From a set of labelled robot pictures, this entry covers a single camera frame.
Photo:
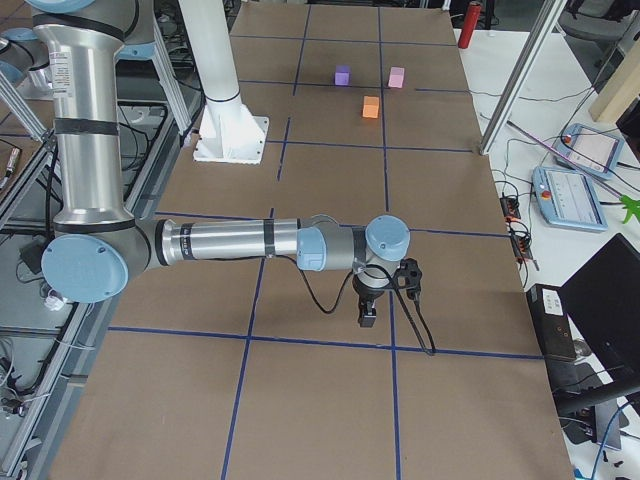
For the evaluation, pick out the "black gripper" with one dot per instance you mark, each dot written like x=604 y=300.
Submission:
x=367 y=293

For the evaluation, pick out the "orange foam block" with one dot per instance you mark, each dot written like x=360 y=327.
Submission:
x=371 y=107

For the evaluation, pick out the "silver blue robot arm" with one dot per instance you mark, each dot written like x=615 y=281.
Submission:
x=99 y=246

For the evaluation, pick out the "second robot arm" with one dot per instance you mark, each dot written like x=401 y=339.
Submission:
x=21 y=52

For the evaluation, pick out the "brown paper table cover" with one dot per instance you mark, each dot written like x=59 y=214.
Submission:
x=247 y=370

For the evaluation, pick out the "orange black power strip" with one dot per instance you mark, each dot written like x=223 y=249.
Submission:
x=519 y=232

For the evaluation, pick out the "black box with label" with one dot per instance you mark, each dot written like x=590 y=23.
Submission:
x=550 y=323

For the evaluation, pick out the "near blue teach pendant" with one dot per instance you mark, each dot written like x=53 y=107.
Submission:
x=567 y=199

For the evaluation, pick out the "blue teach pendant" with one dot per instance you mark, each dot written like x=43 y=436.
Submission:
x=594 y=150
x=567 y=199

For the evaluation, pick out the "black laptop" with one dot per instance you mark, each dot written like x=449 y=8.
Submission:
x=602 y=300

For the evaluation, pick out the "pink foam block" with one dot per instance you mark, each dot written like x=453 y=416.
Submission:
x=396 y=77

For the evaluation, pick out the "purple foam block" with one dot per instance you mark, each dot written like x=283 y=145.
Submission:
x=342 y=75

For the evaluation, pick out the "far blue teach pendant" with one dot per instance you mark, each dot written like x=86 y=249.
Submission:
x=594 y=150

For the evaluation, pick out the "green plastic toy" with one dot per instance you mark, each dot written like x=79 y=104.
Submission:
x=632 y=208

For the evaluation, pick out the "red bottle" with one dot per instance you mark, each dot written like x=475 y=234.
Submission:
x=471 y=18

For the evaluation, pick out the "wooden board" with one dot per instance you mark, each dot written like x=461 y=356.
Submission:
x=620 y=91

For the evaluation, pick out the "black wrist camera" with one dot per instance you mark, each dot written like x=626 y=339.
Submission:
x=408 y=278

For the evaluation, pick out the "white camera pole with base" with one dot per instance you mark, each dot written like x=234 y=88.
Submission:
x=228 y=132

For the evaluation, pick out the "aluminium frame post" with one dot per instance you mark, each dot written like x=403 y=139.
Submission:
x=542 y=28

